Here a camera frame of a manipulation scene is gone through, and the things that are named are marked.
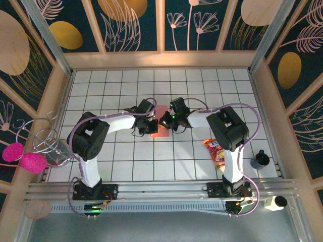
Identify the pink square paper sheet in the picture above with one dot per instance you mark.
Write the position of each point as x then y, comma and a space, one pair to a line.
161, 133

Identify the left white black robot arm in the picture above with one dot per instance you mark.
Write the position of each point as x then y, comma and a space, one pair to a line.
88, 169

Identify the red orange snack packet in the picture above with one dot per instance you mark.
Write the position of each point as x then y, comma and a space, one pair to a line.
214, 151

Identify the dark mug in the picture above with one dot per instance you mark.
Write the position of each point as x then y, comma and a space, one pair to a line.
261, 160

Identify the dark panel with flower stems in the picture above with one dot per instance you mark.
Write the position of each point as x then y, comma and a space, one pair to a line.
191, 30

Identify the dark panel, gold circle, leaf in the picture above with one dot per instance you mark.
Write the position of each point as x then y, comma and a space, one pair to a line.
123, 30

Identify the black electronics board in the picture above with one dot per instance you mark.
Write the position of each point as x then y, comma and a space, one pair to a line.
93, 209
234, 208

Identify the dark panel, pale oval, yellow lines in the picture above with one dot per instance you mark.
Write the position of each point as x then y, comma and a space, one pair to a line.
247, 32

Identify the pink sponge ball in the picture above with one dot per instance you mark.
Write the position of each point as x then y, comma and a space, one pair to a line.
34, 163
12, 152

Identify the dark panel with gold oval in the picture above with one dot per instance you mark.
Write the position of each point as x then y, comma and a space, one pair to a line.
65, 35

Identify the dark panel, pale leaf outlines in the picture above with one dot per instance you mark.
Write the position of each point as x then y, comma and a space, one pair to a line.
310, 131

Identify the dark panel, pink flower outline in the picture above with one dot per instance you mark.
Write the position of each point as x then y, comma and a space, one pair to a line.
10, 121

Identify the round wooden disc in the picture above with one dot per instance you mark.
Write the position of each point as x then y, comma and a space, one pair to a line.
38, 209

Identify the dark panel, feather, gold oval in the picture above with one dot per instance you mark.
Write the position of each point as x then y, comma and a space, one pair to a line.
297, 50

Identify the dark panel, large pale oval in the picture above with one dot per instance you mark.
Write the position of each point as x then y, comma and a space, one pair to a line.
15, 50

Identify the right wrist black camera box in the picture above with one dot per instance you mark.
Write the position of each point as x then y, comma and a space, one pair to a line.
179, 106

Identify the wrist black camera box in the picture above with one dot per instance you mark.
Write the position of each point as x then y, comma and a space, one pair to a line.
146, 107
179, 106

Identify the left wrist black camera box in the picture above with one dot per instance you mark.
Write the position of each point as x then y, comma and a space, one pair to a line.
146, 107

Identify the aluminium mounting rail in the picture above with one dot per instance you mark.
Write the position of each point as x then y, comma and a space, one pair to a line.
161, 191

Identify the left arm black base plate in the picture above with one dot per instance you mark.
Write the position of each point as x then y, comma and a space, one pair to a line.
111, 191

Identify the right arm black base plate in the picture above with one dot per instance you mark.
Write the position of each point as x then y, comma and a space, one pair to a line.
214, 190

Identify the small white camera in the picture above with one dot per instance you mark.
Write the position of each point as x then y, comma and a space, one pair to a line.
272, 203

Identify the aluminium frame post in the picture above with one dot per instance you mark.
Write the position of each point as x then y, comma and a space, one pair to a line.
50, 43
267, 37

